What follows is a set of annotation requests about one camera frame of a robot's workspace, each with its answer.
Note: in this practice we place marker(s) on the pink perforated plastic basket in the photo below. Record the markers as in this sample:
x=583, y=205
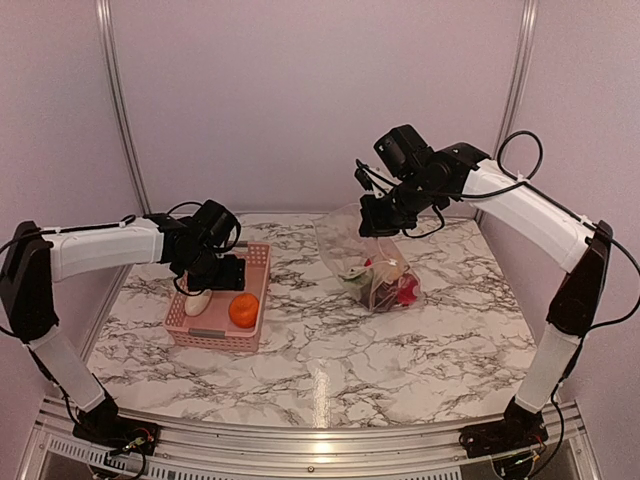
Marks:
x=213, y=328

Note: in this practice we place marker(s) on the right aluminium frame post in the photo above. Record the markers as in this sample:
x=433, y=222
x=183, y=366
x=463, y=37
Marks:
x=520, y=71

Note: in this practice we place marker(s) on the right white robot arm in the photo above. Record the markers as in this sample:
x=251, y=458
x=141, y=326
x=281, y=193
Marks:
x=419, y=177

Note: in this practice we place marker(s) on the dark purple beet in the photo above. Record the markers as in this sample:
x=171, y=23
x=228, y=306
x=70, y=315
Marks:
x=383, y=298

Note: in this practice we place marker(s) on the front aluminium rail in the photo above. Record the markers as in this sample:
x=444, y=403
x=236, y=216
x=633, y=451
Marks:
x=192, y=449

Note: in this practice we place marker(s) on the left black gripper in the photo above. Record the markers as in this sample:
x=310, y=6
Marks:
x=232, y=278

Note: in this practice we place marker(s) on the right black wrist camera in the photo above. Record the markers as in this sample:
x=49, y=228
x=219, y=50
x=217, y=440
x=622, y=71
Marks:
x=403, y=151

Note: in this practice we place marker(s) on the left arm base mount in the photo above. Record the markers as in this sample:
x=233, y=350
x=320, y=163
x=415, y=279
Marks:
x=124, y=432

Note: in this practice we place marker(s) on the orange tangerine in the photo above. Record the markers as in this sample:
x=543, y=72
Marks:
x=243, y=310

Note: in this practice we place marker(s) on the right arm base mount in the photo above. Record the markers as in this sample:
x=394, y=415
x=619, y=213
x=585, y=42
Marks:
x=497, y=437

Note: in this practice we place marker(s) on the white radish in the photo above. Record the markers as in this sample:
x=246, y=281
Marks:
x=197, y=304

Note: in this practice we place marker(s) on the aluminium frame post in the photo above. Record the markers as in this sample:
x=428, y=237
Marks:
x=520, y=71
x=109, y=51

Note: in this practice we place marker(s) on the clear zip top bag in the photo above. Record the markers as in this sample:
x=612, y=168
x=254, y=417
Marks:
x=341, y=247

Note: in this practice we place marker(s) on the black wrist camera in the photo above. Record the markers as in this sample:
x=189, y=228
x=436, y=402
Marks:
x=403, y=151
x=216, y=227

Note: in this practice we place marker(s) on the left aluminium frame post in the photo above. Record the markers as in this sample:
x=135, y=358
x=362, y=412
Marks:
x=109, y=51

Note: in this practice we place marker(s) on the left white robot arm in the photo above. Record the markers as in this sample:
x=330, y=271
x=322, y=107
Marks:
x=53, y=280

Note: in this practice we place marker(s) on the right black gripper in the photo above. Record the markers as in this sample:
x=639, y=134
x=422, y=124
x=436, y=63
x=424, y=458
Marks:
x=372, y=223

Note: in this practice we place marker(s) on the red strawberry fruit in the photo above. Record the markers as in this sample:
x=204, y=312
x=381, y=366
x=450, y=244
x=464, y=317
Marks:
x=408, y=289

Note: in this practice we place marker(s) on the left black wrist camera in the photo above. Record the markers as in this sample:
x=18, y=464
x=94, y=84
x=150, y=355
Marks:
x=216, y=227

